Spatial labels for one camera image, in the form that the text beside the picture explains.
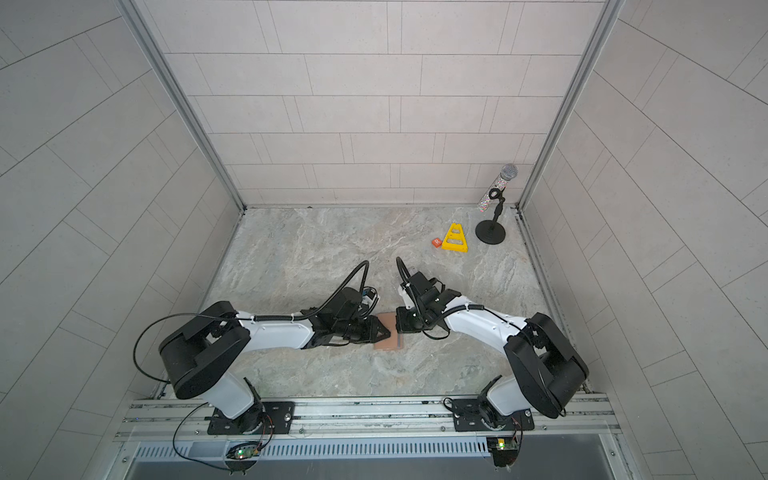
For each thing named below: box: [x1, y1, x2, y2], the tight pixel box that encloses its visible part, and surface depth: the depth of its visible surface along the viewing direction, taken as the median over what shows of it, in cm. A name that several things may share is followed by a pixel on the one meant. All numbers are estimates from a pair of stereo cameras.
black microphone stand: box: [475, 188, 506, 245], surface depth 110 cm
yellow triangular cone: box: [441, 223, 469, 253], surface depth 108 cm
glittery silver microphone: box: [479, 163, 519, 213], surface depth 93 cm
